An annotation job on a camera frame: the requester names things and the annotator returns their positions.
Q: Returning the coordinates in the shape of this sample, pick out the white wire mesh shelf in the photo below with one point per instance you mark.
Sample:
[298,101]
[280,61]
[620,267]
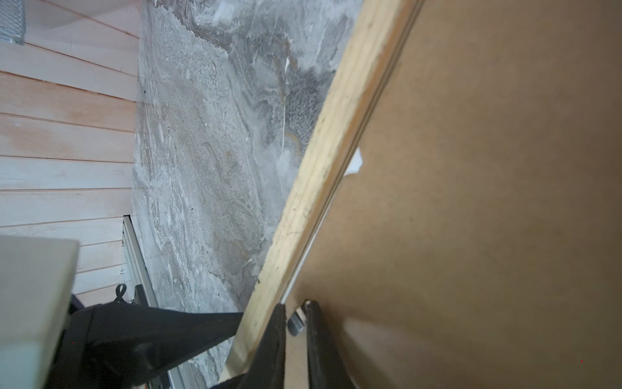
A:
[12,21]

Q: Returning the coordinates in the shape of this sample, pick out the silver metal turn clip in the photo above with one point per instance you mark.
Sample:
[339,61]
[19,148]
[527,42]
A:
[296,323]

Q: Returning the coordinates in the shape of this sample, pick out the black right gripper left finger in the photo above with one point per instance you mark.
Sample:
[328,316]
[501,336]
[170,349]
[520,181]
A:
[265,365]

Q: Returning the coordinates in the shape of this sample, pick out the aluminium wall rail frame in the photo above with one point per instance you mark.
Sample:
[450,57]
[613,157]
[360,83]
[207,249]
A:
[135,270]

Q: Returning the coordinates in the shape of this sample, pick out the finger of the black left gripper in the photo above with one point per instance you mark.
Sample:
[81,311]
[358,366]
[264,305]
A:
[122,345]

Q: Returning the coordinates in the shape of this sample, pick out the light wooden picture frame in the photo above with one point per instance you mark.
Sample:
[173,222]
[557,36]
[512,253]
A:
[368,61]

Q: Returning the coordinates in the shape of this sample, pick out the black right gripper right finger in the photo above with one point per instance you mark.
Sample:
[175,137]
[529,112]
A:
[325,365]

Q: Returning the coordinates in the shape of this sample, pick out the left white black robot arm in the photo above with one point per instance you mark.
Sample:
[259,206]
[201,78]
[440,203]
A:
[49,339]

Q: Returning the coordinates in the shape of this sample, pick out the brown cardboard backing board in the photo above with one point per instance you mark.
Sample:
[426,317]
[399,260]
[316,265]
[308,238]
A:
[479,246]

